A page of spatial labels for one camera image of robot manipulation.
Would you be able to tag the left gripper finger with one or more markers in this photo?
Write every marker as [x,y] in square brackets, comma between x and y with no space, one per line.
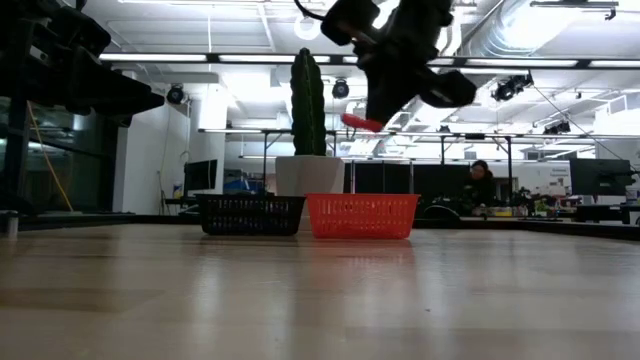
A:
[115,82]
[152,99]

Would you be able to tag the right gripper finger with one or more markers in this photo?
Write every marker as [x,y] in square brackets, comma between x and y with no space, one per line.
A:
[376,100]
[400,95]

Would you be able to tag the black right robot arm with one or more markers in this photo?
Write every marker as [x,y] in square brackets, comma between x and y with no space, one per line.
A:
[425,20]

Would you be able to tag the black ceiling spotlight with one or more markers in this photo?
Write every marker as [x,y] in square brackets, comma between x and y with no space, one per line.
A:
[175,94]
[510,89]
[340,88]

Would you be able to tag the green cactus plant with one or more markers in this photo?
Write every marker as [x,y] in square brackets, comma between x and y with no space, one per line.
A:
[307,100]

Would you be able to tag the small black monitor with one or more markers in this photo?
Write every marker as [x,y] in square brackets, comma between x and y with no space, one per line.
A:
[200,175]

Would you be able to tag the round ceiling lamp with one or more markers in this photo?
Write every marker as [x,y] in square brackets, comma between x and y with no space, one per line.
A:
[306,35]

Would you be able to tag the white hexagonal plant pot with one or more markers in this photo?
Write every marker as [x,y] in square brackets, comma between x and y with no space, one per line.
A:
[310,175]

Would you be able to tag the orange plastic mesh basket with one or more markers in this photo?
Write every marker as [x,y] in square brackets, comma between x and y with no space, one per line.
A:
[360,216]

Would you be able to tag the black office chair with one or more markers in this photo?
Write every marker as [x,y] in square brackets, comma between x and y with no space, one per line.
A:
[442,212]

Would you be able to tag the person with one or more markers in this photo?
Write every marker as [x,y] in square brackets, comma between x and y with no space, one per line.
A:
[480,192]

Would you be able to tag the black plastic mesh basket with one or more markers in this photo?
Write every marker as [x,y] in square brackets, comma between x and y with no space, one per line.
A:
[250,215]

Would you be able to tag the large black monitor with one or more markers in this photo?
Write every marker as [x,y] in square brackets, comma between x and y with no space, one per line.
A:
[600,177]

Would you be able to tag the black workstation rack frame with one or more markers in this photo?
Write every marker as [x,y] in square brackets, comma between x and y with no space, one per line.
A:
[509,165]

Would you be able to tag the black aluminium table frame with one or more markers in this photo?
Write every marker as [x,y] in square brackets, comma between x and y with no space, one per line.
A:
[617,232]

